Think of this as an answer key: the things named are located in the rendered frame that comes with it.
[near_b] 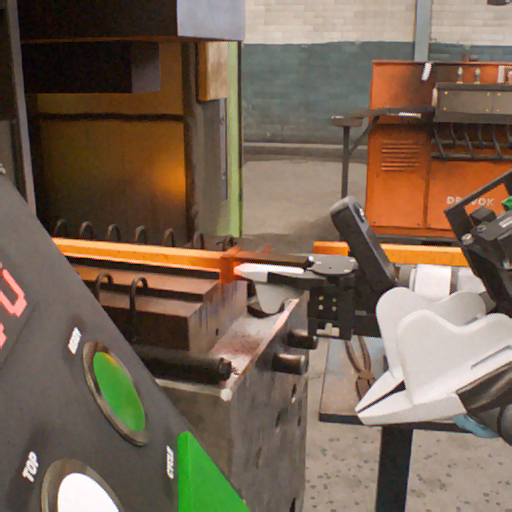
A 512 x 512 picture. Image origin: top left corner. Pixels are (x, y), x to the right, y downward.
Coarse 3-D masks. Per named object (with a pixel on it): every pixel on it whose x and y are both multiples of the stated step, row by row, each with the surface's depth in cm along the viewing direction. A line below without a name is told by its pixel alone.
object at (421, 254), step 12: (324, 252) 103; (336, 252) 103; (396, 252) 101; (408, 252) 101; (420, 252) 101; (432, 252) 100; (444, 252) 100; (456, 252) 100; (444, 264) 101; (456, 264) 100; (468, 264) 100
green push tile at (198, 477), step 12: (180, 444) 35; (192, 444) 35; (180, 456) 34; (192, 456) 34; (204, 456) 36; (180, 468) 33; (192, 468) 33; (204, 468) 35; (216, 468) 37; (180, 480) 32; (192, 480) 32; (204, 480) 34; (216, 480) 36; (180, 492) 31; (192, 492) 31; (204, 492) 32; (216, 492) 34; (228, 492) 36; (180, 504) 30; (192, 504) 30; (204, 504) 31; (216, 504) 33; (228, 504) 35; (240, 504) 37
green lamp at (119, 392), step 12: (96, 360) 30; (108, 360) 32; (96, 372) 29; (108, 372) 30; (120, 372) 32; (108, 384) 30; (120, 384) 31; (108, 396) 29; (120, 396) 30; (132, 396) 32; (120, 408) 29; (132, 408) 31; (132, 420) 30; (144, 420) 32
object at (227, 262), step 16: (64, 240) 86; (80, 240) 86; (112, 256) 82; (128, 256) 81; (144, 256) 80; (160, 256) 80; (176, 256) 79; (192, 256) 78; (208, 256) 78; (224, 256) 76; (240, 256) 77; (256, 256) 77; (272, 256) 76; (288, 256) 76; (304, 256) 76; (224, 272) 76
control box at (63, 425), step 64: (0, 192) 31; (0, 256) 27; (64, 256) 35; (0, 320) 23; (64, 320) 30; (0, 384) 21; (64, 384) 26; (0, 448) 19; (64, 448) 23; (128, 448) 29
